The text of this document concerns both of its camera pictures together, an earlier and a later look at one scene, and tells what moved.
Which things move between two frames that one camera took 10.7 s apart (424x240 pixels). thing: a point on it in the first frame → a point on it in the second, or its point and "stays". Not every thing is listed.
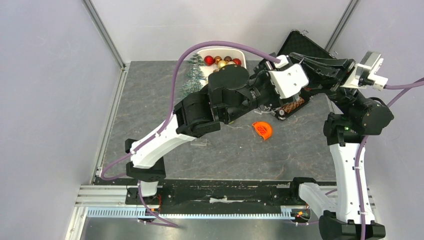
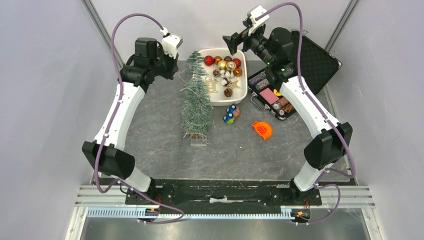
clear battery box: x=200 y=142 stays
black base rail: x=213 y=192 stays
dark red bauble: x=237 y=61 stays
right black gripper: x=346 y=71 → x=241 y=40
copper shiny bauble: x=217 y=59 stays
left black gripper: x=263 y=72 → x=174 y=67
